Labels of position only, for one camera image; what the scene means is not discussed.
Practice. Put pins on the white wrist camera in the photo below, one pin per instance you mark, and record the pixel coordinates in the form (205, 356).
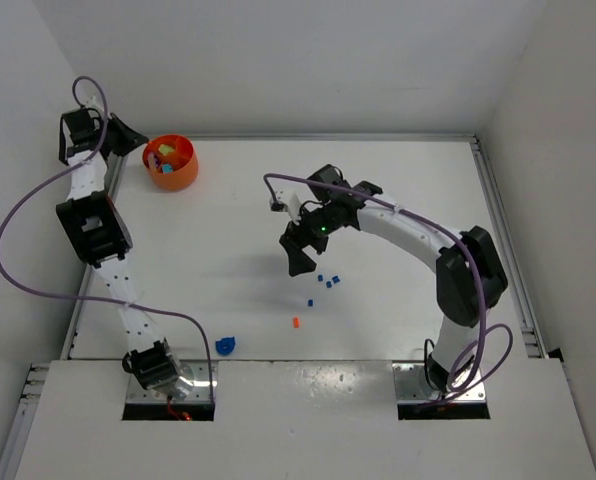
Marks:
(286, 202)
(94, 102)

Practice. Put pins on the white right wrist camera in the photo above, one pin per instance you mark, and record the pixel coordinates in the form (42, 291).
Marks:
(286, 202)

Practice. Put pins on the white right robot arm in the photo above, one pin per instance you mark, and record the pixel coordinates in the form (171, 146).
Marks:
(470, 278)

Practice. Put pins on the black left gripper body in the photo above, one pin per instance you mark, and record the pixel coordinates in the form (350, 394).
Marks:
(116, 136)

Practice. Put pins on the metal base plate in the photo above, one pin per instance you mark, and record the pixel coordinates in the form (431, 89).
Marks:
(411, 387)
(192, 387)

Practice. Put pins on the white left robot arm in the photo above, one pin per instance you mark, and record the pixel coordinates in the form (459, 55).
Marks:
(100, 239)

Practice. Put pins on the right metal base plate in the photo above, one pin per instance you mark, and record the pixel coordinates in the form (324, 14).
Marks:
(411, 387)

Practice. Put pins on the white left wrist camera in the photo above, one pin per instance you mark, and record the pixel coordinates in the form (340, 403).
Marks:
(94, 102)

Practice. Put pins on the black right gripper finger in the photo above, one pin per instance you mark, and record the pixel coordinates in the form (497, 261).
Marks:
(297, 259)
(319, 247)

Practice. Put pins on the blue rounded lego piece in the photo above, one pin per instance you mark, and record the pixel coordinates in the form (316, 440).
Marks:
(225, 346)

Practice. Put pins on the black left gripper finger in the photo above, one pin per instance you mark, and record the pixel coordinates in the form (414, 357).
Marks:
(119, 133)
(122, 146)

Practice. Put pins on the orange divided round container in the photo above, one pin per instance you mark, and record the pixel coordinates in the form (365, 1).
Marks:
(183, 160)

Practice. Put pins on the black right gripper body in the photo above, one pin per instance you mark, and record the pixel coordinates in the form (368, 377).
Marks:
(303, 239)

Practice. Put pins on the aluminium table frame rail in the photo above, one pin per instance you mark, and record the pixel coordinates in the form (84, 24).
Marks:
(532, 337)

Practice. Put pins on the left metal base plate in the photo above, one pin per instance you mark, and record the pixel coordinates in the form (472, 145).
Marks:
(192, 387)

